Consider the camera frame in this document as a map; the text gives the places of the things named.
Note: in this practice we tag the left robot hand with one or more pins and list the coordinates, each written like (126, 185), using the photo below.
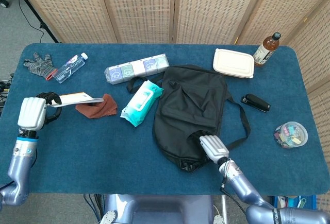
(31, 113)

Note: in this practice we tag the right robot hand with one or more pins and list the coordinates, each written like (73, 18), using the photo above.
(215, 148)

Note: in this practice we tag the white notebook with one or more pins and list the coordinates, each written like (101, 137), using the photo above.
(74, 99)

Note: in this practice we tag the black fabric bag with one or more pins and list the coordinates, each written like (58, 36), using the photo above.
(190, 105)

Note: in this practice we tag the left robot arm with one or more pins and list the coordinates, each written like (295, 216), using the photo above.
(20, 162)

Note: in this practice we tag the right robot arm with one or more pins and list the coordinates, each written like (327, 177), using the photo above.
(245, 182)

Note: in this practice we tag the grey striped work glove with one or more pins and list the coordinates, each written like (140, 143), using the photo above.
(38, 64)

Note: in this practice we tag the clear water bottle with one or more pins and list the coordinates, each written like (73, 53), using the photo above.
(68, 68)

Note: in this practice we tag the black stapler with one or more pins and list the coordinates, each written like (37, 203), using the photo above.
(255, 102)

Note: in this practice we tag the brown cloth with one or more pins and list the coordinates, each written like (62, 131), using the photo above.
(98, 109)

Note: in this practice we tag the clear tub of binder clips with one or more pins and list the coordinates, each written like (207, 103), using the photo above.
(291, 135)

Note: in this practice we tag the blue-grey robot torso base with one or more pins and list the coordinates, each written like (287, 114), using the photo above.
(159, 208)

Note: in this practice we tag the beige lidded lunch box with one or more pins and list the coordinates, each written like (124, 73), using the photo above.
(233, 63)

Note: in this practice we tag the blue table mat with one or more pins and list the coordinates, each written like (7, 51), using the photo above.
(103, 162)

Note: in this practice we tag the teal wet wipes pack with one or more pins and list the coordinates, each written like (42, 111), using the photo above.
(140, 103)

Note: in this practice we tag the black tripod stand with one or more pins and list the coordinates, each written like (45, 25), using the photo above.
(42, 25)

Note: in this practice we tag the blue storage box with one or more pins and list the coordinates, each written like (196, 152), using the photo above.
(288, 200)

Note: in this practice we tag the amber tea bottle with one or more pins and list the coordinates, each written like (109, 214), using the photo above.
(265, 50)

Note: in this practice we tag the pocket tissue multipack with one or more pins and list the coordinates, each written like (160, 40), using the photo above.
(134, 69)

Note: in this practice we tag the woven folding screen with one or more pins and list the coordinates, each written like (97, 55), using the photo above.
(141, 7)

